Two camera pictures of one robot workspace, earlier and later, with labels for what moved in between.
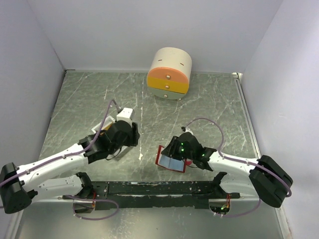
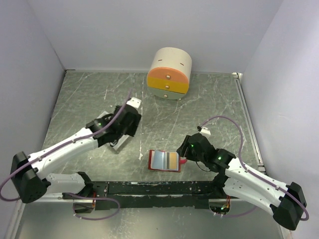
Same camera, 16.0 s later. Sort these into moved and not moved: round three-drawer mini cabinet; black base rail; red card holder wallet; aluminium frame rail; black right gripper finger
Moved: red card holder wallet; black right gripper finger
Not moved: round three-drawer mini cabinet; black base rail; aluminium frame rail
